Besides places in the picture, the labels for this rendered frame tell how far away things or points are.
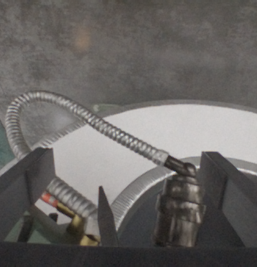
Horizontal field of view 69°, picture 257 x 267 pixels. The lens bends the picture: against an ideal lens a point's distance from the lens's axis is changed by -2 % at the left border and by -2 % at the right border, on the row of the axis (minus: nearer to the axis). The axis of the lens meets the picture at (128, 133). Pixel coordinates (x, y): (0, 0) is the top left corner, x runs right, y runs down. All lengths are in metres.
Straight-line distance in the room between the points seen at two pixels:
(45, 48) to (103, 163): 0.68
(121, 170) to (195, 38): 0.63
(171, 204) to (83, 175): 0.31
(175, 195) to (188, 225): 0.03
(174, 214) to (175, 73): 0.78
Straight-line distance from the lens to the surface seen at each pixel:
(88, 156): 0.54
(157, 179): 0.48
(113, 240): 0.18
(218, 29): 0.92
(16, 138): 0.28
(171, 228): 0.24
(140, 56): 0.92
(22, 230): 0.24
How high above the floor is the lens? 0.87
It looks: 49 degrees down
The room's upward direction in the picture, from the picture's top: 168 degrees counter-clockwise
